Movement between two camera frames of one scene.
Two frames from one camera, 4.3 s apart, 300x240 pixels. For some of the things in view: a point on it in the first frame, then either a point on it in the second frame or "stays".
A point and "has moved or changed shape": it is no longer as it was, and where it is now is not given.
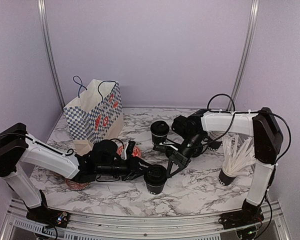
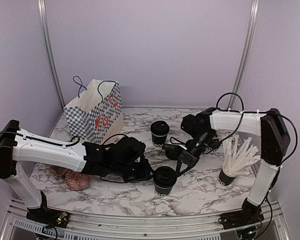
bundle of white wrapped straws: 237,156 stays
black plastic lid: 156,175 has moved or changed shape
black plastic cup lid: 159,128 stays
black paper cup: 155,189 → 164,178
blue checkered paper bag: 96,115 stays
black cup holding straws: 225,179 stays
